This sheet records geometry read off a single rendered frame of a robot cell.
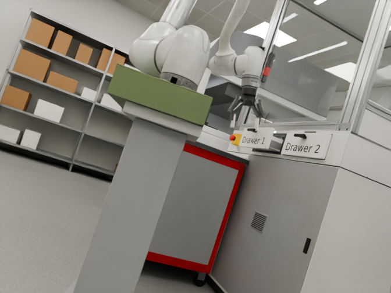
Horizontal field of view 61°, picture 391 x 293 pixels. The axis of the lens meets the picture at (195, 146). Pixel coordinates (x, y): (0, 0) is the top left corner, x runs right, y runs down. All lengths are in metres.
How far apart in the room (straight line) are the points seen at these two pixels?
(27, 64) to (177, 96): 4.30
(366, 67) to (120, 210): 1.10
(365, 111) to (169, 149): 0.78
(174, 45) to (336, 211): 0.88
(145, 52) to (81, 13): 4.58
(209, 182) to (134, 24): 4.54
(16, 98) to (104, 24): 1.84
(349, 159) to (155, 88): 0.79
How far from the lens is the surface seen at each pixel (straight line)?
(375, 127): 1.51
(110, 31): 5.94
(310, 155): 1.50
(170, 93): 1.14
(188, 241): 1.86
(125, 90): 1.15
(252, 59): 1.74
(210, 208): 1.85
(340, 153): 1.41
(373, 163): 1.51
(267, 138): 1.68
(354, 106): 1.46
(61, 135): 5.69
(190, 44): 1.28
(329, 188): 1.39
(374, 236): 1.58
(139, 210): 1.20
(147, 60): 1.40
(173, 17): 1.52
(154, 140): 1.19
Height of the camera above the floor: 0.61
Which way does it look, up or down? 4 degrees up
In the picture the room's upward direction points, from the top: 19 degrees clockwise
